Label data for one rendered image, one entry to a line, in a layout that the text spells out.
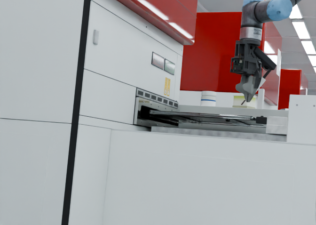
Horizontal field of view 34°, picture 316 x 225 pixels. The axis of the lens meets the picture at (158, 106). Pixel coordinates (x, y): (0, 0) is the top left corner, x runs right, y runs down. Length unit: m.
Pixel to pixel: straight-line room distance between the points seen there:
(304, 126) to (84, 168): 0.64
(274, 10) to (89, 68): 0.64
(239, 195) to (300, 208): 0.17
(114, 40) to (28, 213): 0.58
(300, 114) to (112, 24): 0.62
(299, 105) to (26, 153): 0.80
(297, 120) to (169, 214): 0.46
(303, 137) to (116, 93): 0.59
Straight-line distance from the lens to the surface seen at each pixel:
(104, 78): 1.58
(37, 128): 1.54
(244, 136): 1.78
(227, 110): 2.15
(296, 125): 1.54
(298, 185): 1.48
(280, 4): 1.76
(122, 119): 1.71
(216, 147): 1.52
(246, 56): 1.83
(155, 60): 1.95
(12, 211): 1.58
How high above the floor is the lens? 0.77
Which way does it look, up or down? 5 degrees up
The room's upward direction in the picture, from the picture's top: 5 degrees clockwise
